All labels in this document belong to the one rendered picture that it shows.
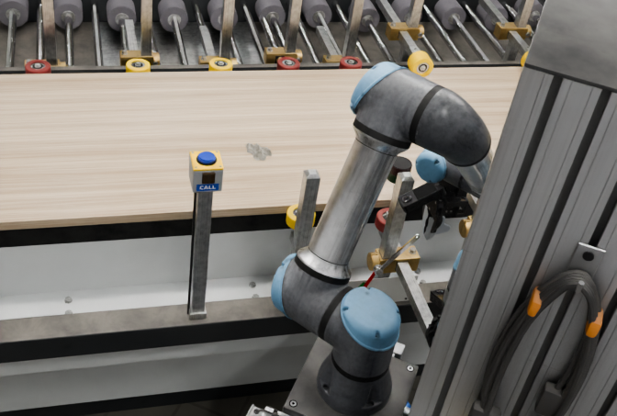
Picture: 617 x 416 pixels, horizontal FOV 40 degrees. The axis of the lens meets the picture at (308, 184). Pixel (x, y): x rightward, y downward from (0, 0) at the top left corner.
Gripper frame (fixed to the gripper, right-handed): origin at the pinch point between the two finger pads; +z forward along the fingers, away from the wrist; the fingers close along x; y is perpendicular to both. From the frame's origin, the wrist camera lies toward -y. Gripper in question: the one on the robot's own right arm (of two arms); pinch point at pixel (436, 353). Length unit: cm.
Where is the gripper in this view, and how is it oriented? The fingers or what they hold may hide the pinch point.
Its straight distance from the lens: 214.9
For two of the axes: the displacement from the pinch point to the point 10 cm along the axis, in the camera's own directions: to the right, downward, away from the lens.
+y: 2.3, 6.3, -7.4
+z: -1.3, 7.8, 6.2
